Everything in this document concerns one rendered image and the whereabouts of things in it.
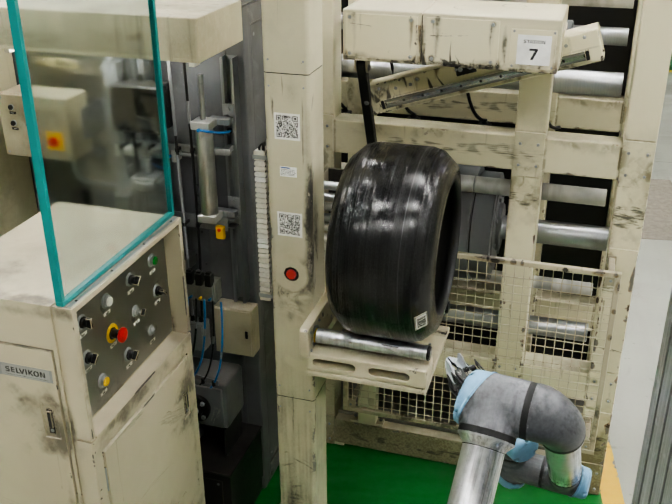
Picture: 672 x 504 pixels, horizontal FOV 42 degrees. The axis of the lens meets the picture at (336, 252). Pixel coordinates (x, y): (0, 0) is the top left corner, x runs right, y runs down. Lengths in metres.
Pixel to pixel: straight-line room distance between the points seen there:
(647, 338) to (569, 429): 2.78
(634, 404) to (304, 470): 1.66
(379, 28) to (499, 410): 1.21
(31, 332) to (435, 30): 1.32
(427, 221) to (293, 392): 0.82
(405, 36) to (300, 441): 1.31
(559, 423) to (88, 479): 1.18
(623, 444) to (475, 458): 2.06
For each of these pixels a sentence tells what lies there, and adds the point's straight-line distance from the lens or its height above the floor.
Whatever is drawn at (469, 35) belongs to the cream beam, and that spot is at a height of 1.73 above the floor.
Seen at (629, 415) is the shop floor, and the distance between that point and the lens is 3.95.
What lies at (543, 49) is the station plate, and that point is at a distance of 2.45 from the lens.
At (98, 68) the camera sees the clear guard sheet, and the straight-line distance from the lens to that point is 2.09.
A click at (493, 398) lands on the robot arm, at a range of 1.75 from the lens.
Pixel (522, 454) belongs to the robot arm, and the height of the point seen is 0.95.
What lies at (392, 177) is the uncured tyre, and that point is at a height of 1.41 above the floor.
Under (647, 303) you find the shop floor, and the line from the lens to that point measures 4.85.
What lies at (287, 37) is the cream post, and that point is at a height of 1.75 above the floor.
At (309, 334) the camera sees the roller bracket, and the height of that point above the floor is 0.93.
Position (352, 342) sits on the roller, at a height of 0.91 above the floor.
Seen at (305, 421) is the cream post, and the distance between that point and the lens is 2.82.
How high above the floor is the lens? 2.23
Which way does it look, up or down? 26 degrees down
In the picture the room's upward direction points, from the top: straight up
